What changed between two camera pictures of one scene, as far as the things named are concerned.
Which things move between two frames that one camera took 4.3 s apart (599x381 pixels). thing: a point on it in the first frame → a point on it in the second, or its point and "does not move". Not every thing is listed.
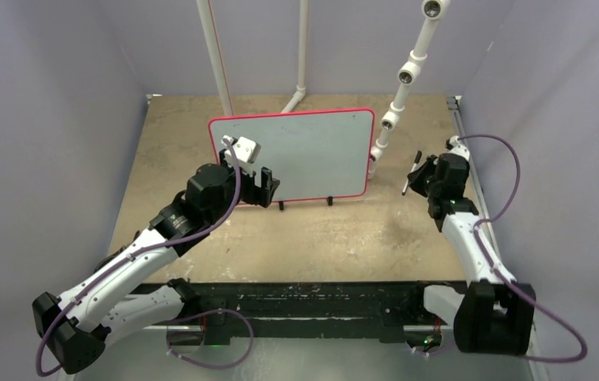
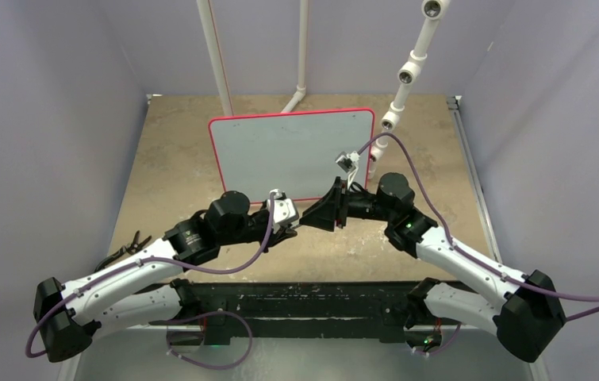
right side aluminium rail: x=453 y=102 does not move
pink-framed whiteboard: x=314 y=155 does not move
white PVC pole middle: x=303 y=57 does not move
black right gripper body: x=422 y=182 → x=351 y=205
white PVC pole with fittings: x=432 y=10 does not move
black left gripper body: x=251 y=194 → x=259 y=230
